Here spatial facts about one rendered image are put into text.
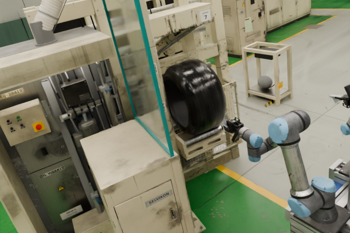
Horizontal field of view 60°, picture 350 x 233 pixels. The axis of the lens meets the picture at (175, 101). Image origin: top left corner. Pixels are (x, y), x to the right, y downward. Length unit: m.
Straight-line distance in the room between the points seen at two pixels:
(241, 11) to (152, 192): 5.35
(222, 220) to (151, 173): 1.50
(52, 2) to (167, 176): 1.27
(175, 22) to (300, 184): 1.40
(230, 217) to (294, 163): 1.40
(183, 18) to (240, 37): 4.25
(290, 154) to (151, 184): 0.70
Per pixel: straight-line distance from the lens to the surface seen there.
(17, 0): 10.87
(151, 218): 1.65
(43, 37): 2.11
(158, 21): 2.27
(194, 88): 2.03
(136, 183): 1.50
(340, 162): 2.42
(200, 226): 2.85
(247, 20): 6.65
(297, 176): 1.66
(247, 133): 1.86
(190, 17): 2.39
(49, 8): 2.10
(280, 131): 1.53
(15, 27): 10.78
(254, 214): 2.93
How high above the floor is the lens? 2.13
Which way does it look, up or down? 25 degrees down
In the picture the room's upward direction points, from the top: 12 degrees counter-clockwise
